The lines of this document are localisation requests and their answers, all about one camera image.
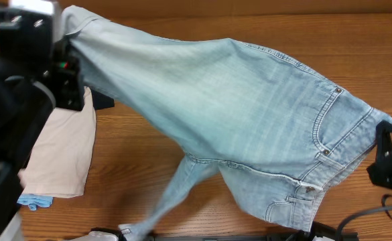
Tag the light blue denim shorts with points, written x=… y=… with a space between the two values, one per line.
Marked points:
x=278 y=132

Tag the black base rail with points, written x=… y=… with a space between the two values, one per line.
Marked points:
x=319 y=232

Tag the light blue garment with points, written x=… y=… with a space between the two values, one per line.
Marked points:
x=33 y=202

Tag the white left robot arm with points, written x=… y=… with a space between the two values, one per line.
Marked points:
x=24 y=109

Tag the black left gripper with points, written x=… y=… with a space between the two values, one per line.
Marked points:
x=68 y=84

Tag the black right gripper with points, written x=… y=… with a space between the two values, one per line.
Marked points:
x=388 y=159

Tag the black t-shirt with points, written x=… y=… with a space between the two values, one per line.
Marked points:
x=101 y=101

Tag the beige khaki shorts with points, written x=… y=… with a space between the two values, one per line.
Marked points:
x=61 y=157

